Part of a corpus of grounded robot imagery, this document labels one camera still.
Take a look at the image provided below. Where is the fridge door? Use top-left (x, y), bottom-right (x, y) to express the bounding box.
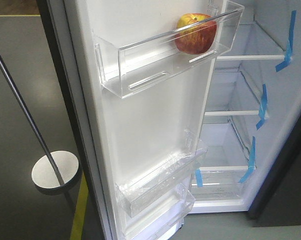
top-left (37, 0), bottom-right (226, 240)

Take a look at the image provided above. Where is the red yellow apple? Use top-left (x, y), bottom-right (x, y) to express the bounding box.
top-left (174, 13), bottom-right (217, 55)

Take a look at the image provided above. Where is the clear fridge drawer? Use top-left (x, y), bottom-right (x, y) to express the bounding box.
top-left (190, 170), bottom-right (246, 201)

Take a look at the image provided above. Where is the grey fridge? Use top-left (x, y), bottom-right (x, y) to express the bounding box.
top-left (191, 0), bottom-right (301, 216)

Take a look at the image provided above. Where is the clear upper door bin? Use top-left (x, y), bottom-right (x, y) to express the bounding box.
top-left (94, 0), bottom-right (244, 99)

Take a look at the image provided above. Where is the blue tape drawer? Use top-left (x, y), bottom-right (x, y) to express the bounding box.
top-left (194, 169), bottom-right (203, 188)

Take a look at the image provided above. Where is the clear lower door bin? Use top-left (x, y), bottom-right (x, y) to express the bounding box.
top-left (121, 183), bottom-right (195, 240)

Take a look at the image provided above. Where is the silver stand pole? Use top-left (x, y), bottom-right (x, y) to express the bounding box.
top-left (0, 36), bottom-right (80, 189)

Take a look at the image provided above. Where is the blue tape lower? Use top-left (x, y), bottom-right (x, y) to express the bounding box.
top-left (238, 136), bottom-right (256, 184)

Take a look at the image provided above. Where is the blue tape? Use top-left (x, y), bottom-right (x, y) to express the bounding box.
top-left (238, 136), bottom-right (256, 184)
top-left (255, 84), bottom-right (268, 131)
top-left (275, 10), bottom-right (297, 73)

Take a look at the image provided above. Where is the blue tape middle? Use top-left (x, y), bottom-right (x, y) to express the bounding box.
top-left (255, 84), bottom-right (268, 131)

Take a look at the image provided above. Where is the blue tape top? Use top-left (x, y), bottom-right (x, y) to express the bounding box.
top-left (275, 10), bottom-right (297, 73)

